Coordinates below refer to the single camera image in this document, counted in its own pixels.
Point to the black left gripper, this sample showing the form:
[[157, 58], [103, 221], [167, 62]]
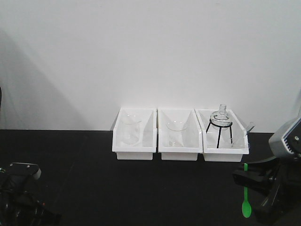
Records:
[[19, 207]]

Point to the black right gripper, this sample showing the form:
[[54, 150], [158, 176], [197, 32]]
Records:
[[276, 179]]

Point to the green plastic spoon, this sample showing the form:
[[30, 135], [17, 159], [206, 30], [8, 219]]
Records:
[[246, 207]]

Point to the glass test tube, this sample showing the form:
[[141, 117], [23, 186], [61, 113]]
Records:
[[248, 128]]

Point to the right white plastic bin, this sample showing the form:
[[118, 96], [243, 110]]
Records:
[[226, 152]]

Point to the white plastic bin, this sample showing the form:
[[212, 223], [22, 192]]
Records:
[[226, 152], [147, 144], [192, 137]]

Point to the round glass flask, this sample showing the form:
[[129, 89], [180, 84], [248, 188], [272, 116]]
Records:
[[221, 118]]

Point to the middle white plastic bin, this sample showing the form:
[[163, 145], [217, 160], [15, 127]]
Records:
[[192, 137]]

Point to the glass beaker in middle bin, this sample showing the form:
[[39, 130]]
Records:
[[175, 131]]

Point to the glass beaker in bin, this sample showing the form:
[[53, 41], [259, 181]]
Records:
[[130, 129], [175, 131]]

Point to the left white plastic bin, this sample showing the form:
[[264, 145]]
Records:
[[147, 144]]

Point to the glass beaker in left bin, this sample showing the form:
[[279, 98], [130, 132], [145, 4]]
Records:
[[130, 129]]

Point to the black wire tripod stand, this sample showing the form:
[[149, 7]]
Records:
[[218, 134]]

